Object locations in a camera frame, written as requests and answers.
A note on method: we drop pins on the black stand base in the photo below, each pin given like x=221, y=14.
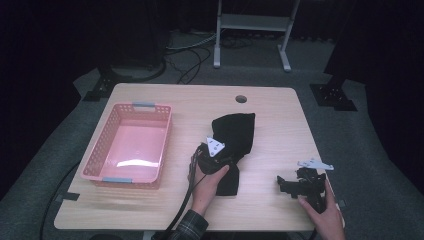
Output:
x=331, y=96
x=106, y=85

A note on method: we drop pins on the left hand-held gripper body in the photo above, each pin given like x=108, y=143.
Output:
x=210, y=163

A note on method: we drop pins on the black cloth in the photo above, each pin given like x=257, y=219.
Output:
x=236, y=133

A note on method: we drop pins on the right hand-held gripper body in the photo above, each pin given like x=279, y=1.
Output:
x=311, y=186

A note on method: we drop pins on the black tape strip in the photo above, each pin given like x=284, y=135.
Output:
x=68, y=196

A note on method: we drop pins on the person's left hand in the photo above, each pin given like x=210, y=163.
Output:
x=205, y=190

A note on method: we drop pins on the person's right hand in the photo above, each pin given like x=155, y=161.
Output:
x=328, y=221

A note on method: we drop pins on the white metal stand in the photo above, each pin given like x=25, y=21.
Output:
x=253, y=22

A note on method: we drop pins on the pink plastic basket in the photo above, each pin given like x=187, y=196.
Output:
x=133, y=146

